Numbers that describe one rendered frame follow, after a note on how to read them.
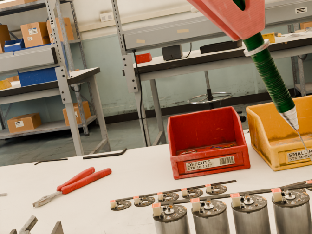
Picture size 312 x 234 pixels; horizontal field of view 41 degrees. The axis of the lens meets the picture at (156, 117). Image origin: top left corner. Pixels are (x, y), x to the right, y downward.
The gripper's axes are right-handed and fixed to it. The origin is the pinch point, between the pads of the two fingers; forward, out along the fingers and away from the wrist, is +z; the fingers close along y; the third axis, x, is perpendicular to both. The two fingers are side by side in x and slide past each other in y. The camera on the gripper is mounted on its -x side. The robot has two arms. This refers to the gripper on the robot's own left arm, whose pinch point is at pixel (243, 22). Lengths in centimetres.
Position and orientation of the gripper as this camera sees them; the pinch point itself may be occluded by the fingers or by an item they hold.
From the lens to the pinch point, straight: 25.3
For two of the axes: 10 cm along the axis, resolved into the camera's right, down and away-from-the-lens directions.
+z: 4.7, 8.6, 2.1
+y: -1.9, -1.4, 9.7
